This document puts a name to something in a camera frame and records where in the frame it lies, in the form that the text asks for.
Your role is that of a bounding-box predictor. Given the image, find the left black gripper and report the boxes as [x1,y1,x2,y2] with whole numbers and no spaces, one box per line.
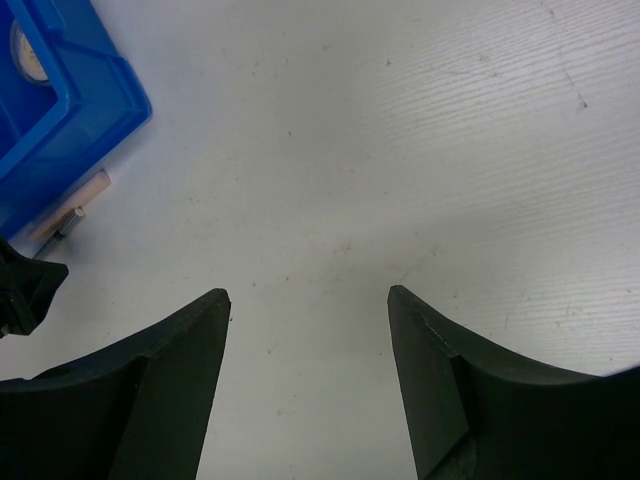
[0,238,68,337]

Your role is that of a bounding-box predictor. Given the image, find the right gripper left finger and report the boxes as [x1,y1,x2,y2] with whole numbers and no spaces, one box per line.
[1,289,231,479]

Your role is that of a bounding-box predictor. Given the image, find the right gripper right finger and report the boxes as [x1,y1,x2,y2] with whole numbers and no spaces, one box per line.
[387,285,639,479]

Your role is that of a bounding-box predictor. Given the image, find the beige cosmetic stick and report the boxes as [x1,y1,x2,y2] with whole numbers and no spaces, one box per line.
[29,170,111,242]

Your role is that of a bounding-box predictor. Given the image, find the round compact case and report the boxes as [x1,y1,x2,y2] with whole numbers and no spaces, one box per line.
[9,20,50,86]

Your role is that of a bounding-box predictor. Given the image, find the houndstooth pattern pencil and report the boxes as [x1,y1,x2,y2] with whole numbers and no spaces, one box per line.
[33,207,85,260]

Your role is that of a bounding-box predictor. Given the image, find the blue plastic organizer tray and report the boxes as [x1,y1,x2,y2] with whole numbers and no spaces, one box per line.
[1,1,152,239]

